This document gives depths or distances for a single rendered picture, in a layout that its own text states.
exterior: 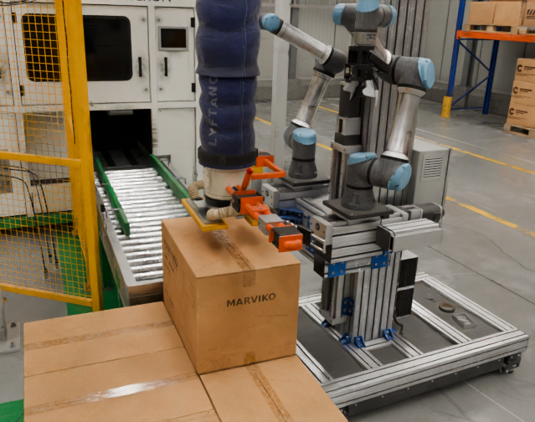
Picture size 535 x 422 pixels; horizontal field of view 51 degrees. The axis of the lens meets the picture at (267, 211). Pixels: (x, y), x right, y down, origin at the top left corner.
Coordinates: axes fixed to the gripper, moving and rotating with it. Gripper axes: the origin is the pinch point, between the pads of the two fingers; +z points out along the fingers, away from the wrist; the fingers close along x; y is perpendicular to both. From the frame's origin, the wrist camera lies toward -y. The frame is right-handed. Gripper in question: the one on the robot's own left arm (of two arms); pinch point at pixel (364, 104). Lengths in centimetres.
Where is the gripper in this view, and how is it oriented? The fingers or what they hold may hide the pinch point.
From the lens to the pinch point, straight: 205.7
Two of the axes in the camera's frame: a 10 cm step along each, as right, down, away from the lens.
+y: -9.0, 1.2, -4.2
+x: 4.3, 3.2, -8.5
